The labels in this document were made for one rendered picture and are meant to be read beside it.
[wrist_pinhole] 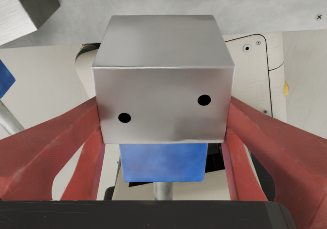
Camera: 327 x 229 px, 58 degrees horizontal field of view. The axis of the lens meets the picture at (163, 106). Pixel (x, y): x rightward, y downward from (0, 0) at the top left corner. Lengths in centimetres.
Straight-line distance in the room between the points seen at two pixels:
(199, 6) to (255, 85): 70
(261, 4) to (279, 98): 74
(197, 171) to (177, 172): 1
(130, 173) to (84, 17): 16
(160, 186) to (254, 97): 80
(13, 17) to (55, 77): 106
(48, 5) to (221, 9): 14
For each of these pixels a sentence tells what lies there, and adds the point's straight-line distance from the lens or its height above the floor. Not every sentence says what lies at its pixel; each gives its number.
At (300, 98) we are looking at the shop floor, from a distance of 138.
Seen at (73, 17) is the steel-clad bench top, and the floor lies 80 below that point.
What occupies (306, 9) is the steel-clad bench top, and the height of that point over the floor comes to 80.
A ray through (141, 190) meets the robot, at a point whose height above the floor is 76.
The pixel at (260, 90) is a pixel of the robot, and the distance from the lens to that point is 95.
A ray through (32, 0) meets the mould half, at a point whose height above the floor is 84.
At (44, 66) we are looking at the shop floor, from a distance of 127.
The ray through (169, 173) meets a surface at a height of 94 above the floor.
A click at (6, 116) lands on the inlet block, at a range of 27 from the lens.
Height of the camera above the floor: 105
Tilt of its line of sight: 55 degrees down
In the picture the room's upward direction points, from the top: 180 degrees counter-clockwise
